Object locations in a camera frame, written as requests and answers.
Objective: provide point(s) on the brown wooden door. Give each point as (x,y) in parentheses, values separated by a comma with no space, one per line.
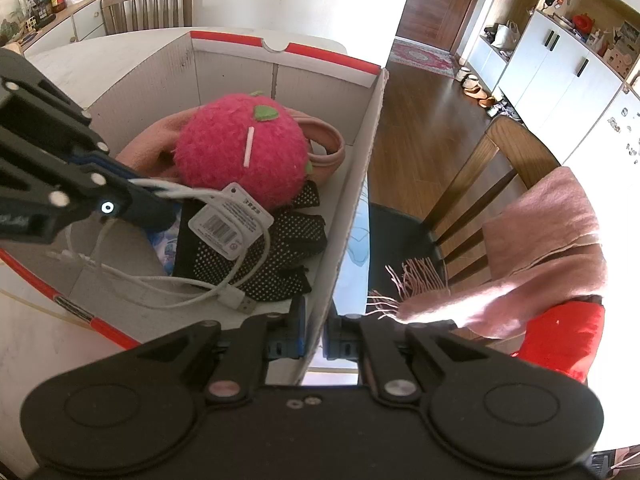
(435,5)

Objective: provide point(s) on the wooden chair with scarf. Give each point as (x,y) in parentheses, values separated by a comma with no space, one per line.
(500,140)

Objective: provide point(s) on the white barcode hang tag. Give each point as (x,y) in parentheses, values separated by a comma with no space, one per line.
(225,220)

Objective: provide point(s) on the white sideboard wooden top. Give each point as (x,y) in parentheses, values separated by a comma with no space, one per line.
(85,20)

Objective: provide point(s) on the white wall cabinet unit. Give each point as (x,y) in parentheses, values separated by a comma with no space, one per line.
(550,70)

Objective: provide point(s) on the black seat cushion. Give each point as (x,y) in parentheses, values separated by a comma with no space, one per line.
(395,230)

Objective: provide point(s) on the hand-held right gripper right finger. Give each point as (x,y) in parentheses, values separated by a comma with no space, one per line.
(334,341)

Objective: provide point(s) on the red patterned rug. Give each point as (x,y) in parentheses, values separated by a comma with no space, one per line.
(420,55)

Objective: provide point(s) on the white cardboard box red trim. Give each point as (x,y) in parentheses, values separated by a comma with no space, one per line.
(350,185)

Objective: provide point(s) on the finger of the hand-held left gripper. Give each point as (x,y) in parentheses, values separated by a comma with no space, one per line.
(145,205)
(55,115)

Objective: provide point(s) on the red garment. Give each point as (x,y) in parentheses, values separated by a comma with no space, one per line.
(565,340)

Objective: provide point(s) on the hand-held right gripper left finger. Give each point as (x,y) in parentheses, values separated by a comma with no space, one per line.
(295,332)

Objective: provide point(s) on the brown slipper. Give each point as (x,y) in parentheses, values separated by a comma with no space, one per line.
(486,101)
(472,91)

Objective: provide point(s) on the white tote bag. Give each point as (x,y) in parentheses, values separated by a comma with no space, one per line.
(506,36)

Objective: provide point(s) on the white slipper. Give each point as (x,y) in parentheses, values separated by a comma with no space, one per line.
(470,80)
(461,74)

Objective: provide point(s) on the black dotted gloves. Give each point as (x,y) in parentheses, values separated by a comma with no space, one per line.
(290,240)

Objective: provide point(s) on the red decorative object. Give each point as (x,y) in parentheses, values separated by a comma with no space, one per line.
(582,22)

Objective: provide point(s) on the pink plush strawberry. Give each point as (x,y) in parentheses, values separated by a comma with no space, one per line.
(225,145)

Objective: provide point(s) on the pink fringed scarf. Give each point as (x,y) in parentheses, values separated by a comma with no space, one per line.
(550,240)

